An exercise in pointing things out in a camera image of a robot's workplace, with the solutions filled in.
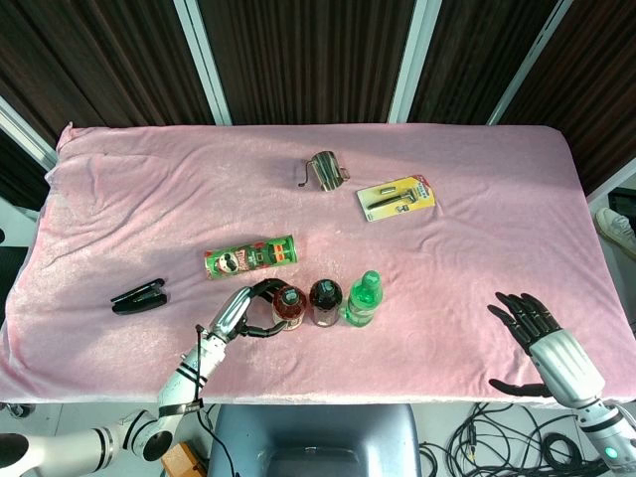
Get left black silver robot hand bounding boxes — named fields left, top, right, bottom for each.
left=208, top=278, right=300, bottom=345

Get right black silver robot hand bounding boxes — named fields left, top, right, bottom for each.
left=487, top=291, right=607, bottom=409

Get labelled brown tea bottle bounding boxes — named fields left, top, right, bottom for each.
left=271, top=285, right=306, bottom=334

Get green plastic soda bottle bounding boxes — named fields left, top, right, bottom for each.
left=345, top=269, right=386, bottom=328

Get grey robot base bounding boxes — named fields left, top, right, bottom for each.
left=207, top=402, right=423, bottom=477

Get green chips can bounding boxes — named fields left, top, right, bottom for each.
left=203, top=234, right=300, bottom=282

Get black stapler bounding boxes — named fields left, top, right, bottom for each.
left=110, top=277, right=169, bottom=316

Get dark unlabelled tea bottle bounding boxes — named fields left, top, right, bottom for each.
left=308, top=278, right=344, bottom=328

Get pink table cloth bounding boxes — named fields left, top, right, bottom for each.
left=0, top=122, right=628, bottom=406

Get white shoe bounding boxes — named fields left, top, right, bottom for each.
left=594, top=207, right=636, bottom=260

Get orange box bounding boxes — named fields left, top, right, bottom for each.
left=160, top=440, right=208, bottom=477

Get razor blister pack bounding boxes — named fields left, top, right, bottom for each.
left=356, top=174, right=439, bottom=225

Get black floor cables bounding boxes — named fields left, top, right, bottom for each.
left=415, top=400, right=610, bottom=477

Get steel cup with handle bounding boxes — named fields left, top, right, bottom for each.
left=297, top=150, right=352, bottom=193

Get white partition post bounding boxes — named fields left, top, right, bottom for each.
left=486, top=0, right=573, bottom=126
left=173, top=0, right=234, bottom=126
left=0, top=95, right=59, bottom=171
left=585, top=157, right=636, bottom=206
left=387, top=0, right=444, bottom=125

